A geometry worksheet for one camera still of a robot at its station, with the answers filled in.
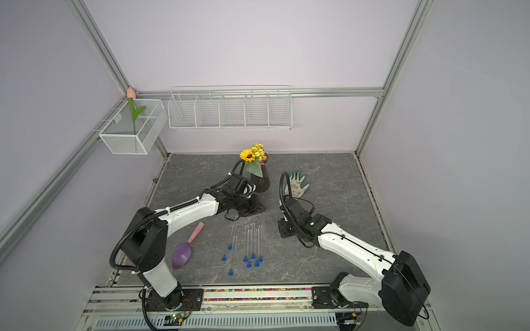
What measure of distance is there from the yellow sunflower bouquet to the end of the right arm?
0.25m

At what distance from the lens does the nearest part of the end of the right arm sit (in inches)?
22.5

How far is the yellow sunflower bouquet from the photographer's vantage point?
0.86m
